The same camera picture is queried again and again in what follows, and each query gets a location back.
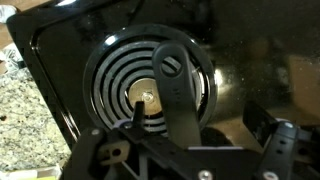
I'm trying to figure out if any black electric stove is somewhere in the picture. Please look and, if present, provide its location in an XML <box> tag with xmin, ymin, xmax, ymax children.
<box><xmin>6</xmin><ymin>0</ymin><xmax>320</xmax><ymax>158</ymax></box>

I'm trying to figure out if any crumpled white plastic bag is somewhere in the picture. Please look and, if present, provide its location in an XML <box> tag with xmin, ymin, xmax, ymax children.
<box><xmin>0</xmin><ymin>43</ymin><xmax>25</xmax><ymax>77</ymax></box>

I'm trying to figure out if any black pot with long handle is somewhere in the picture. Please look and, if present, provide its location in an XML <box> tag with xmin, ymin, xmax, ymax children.
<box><xmin>151</xmin><ymin>40</ymin><xmax>203</xmax><ymax>150</ymax></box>

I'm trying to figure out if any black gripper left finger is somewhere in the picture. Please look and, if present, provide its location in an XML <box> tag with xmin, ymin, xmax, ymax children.
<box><xmin>61</xmin><ymin>100</ymin><xmax>158</xmax><ymax>180</ymax></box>

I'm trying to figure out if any white yellow flat box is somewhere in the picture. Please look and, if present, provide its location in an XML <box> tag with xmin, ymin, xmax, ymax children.
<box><xmin>0</xmin><ymin>164</ymin><xmax>63</xmax><ymax>180</ymax></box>

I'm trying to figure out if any small coil burner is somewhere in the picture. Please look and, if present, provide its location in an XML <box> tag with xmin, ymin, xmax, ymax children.
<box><xmin>83</xmin><ymin>24</ymin><xmax>218</xmax><ymax>135</ymax></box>

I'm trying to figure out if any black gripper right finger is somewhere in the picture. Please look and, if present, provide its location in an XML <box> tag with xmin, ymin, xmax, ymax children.
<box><xmin>243</xmin><ymin>99</ymin><xmax>320</xmax><ymax>180</ymax></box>

